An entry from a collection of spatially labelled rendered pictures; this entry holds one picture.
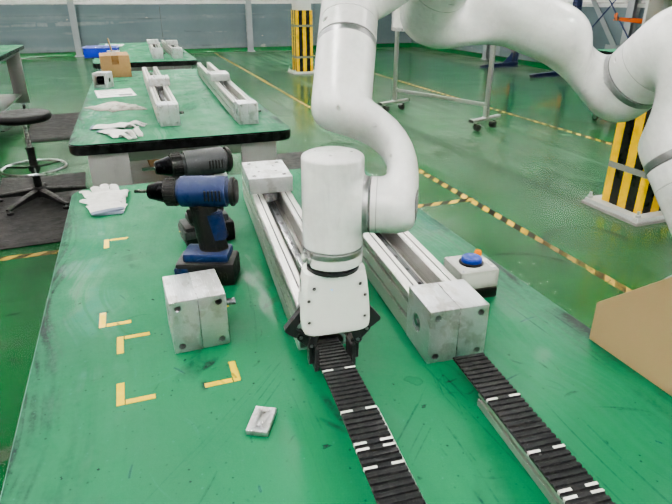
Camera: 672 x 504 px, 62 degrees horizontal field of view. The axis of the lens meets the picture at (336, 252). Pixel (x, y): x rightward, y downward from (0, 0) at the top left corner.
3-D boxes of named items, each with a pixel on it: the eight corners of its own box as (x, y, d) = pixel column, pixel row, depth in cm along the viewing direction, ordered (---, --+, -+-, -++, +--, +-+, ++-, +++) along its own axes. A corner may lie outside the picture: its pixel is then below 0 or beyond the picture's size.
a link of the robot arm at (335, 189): (370, 233, 82) (307, 230, 83) (372, 144, 76) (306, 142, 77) (366, 257, 74) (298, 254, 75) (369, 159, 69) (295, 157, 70)
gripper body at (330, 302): (303, 272, 75) (304, 343, 79) (375, 264, 77) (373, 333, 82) (292, 250, 81) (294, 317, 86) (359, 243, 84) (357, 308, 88)
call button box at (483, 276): (496, 296, 109) (500, 267, 106) (450, 303, 107) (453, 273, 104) (476, 278, 116) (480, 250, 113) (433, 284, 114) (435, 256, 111)
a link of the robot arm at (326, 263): (306, 259, 74) (307, 279, 75) (370, 252, 76) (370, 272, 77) (294, 235, 81) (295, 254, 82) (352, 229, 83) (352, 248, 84)
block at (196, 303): (244, 340, 95) (240, 290, 91) (175, 354, 91) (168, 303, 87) (232, 312, 104) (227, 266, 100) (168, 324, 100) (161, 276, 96)
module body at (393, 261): (458, 326, 99) (463, 283, 96) (405, 334, 97) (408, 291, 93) (339, 189, 170) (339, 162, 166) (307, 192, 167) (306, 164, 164)
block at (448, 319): (496, 352, 92) (503, 302, 88) (426, 364, 89) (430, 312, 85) (470, 324, 100) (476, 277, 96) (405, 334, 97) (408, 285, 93)
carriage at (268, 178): (293, 201, 143) (292, 175, 140) (250, 205, 140) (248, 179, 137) (282, 183, 157) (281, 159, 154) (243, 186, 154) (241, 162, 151)
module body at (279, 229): (356, 341, 95) (356, 297, 91) (298, 350, 92) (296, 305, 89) (277, 195, 165) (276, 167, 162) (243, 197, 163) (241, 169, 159)
